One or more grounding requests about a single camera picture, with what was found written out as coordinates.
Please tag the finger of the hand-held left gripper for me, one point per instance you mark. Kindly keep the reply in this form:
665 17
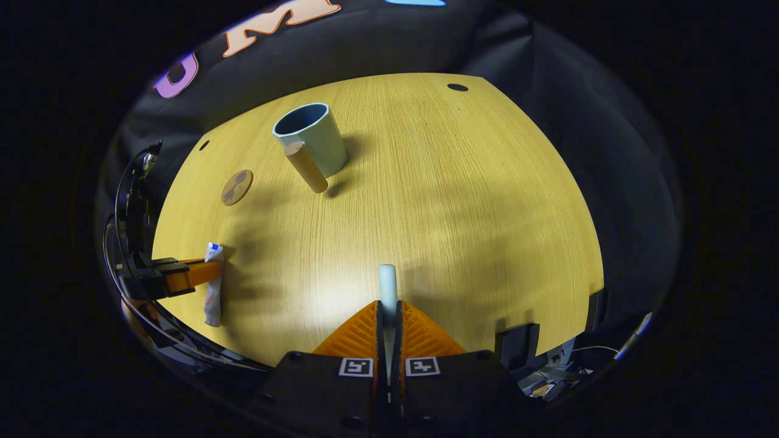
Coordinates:
195 275

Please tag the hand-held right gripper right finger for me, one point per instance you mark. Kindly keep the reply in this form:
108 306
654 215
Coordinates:
456 395

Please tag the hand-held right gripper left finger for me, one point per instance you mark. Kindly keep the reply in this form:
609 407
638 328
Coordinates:
322 395

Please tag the white toothpaste tube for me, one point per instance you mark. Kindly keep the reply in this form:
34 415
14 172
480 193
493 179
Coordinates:
213 292

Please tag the round wooden coaster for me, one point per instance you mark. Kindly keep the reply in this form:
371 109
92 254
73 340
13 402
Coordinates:
237 187

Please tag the pale green toothbrush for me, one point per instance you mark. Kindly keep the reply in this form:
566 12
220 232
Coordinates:
387 286

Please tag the black backdrop cloth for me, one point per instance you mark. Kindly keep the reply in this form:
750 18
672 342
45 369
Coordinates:
548 91

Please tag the black desk bracket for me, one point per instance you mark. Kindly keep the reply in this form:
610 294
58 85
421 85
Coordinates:
597 307
517 347

